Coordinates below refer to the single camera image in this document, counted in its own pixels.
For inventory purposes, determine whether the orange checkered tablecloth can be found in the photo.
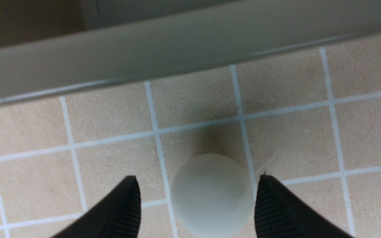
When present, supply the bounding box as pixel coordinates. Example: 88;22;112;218
0;35;381;238

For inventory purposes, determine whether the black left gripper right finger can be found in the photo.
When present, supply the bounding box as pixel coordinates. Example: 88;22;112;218
254;175;351;238

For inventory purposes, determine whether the olive green plastic bin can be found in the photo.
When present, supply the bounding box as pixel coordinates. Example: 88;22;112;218
0;0;381;105

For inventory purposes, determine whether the white ping-pong ball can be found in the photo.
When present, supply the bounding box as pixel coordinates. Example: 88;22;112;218
170;154;254;238

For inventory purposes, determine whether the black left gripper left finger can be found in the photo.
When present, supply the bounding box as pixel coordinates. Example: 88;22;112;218
53;176;142;238

